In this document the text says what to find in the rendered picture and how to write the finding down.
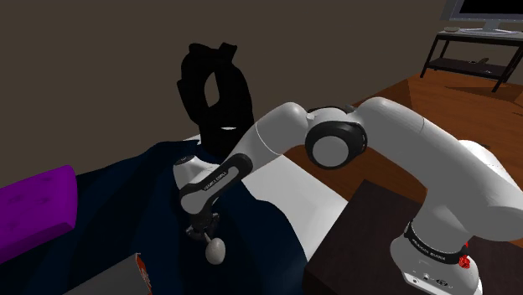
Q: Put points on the dark robot stand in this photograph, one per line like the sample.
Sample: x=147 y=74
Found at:
x=359 y=245

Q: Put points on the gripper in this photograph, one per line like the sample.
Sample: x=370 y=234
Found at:
x=203 y=222

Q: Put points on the grey box with orange edge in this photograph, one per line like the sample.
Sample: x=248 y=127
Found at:
x=114 y=277

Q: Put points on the purple pillow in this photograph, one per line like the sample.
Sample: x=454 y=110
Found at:
x=32 y=208

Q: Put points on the black television stand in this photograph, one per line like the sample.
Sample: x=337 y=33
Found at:
x=466 y=65

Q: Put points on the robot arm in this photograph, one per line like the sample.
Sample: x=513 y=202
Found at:
x=408 y=130

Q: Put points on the dark blue blanket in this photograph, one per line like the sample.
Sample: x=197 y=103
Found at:
x=122 y=212

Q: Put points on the white egg-shaped object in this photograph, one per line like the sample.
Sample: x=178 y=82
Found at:
x=215 y=251

